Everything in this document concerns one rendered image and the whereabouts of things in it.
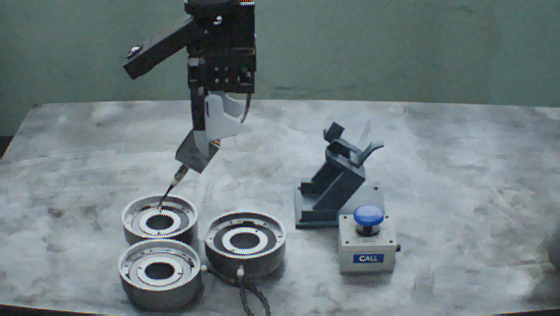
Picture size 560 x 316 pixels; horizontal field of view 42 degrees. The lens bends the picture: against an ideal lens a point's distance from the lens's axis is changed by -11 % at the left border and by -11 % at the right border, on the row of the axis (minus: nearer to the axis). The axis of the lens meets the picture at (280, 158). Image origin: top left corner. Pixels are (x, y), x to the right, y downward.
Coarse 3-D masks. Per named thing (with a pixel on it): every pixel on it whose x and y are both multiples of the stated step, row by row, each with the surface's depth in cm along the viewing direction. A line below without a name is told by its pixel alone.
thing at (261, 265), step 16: (208, 224) 103; (224, 224) 105; (272, 224) 105; (208, 240) 102; (224, 240) 102; (240, 240) 105; (256, 240) 104; (208, 256) 100; (224, 256) 98; (240, 256) 97; (256, 256) 97; (272, 256) 99; (224, 272) 100; (256, 272) 99
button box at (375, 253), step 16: (352, 224) 103; (384, 224) 102; (352, 240) 100; (368, 240) 99; (384, 240) 99; (352, 256) 99; (368, 256) 99; (384, 256) 99; (352, 272) 101; (368, 272) 101; (384, 272) 101
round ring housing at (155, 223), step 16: (128, 208) 107; (144, 208) 109; (192, 208) 107; (128, 224) 105; (144, 224) 105; (160, 224) 108; (176, 224) 105; (192, 224) 103; (128, 240) 103; (144, 240) 101; (176, 240) 102; (192, 240) 104
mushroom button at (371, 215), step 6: (372, 204) 102; (360, 210) 100; (366, 210) 100; (372, 210) 100; (378, 210) 100; (354, 216) 100; (360, 216) 99; (366, 216) 99; (372, 216) 99; (378, 216) 99; (360, 222) 99; (366, 222) 99; (372, 222) 99; (378, 222) 99; (366, 228) 101
